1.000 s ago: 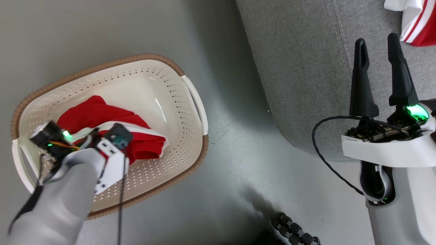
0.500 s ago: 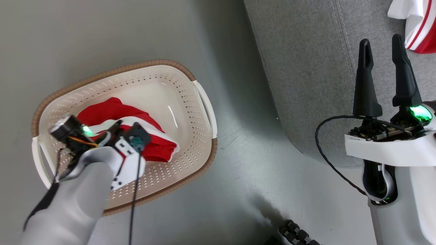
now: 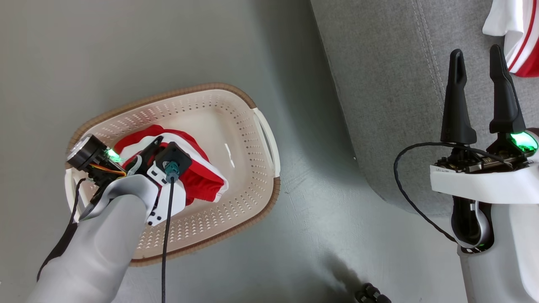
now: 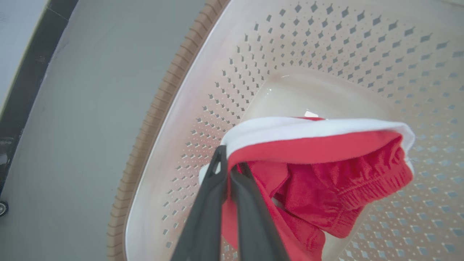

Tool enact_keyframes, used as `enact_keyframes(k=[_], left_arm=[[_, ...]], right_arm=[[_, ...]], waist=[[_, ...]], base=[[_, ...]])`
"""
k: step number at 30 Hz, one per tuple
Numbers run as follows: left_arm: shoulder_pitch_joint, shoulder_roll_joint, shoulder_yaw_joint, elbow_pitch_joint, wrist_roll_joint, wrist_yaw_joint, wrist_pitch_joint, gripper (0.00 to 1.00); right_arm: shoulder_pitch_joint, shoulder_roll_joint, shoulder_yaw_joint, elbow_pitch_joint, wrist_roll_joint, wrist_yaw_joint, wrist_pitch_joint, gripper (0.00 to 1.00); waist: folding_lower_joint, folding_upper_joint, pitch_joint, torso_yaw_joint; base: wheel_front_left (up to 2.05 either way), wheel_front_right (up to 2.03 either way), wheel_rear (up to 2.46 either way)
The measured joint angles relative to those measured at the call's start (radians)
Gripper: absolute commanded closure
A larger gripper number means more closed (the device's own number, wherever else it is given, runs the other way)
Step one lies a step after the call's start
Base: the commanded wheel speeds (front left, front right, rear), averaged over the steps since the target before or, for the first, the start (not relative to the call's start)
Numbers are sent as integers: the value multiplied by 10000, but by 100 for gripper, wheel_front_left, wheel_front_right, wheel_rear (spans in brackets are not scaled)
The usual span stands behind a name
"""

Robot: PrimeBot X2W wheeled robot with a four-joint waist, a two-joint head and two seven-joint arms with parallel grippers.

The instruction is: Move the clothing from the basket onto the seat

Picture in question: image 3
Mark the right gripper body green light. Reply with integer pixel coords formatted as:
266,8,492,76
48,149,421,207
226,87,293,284
430,130,539,205

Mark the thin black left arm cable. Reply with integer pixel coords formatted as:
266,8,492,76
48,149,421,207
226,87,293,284
37,178,87,282

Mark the thin black right gripper cable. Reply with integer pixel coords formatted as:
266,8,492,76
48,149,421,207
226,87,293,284
393,142,515,244

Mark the red and white garment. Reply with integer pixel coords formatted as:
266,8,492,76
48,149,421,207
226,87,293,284
114,125,229,207

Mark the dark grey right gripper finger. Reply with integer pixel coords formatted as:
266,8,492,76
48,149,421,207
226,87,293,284
488,44,527,135
440,48,478,146

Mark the white red striped garment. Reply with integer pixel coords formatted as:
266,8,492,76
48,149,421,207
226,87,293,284
482,0,539,78

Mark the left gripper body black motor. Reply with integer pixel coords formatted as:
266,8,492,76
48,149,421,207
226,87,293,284
67,134,141,188

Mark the beige perforated laundry basket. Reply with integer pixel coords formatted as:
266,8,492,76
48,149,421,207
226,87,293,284
64,82,281,267

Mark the grey fabric sofa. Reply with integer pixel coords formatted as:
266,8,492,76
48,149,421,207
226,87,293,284
311,0,539,217

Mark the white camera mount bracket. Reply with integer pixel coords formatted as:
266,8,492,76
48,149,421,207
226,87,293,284
145,166,188,228

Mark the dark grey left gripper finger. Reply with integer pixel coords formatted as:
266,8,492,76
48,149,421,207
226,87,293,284
139,136,164,172

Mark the black camera cable teal plug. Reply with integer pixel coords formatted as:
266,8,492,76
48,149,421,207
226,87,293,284
161,162,181,303

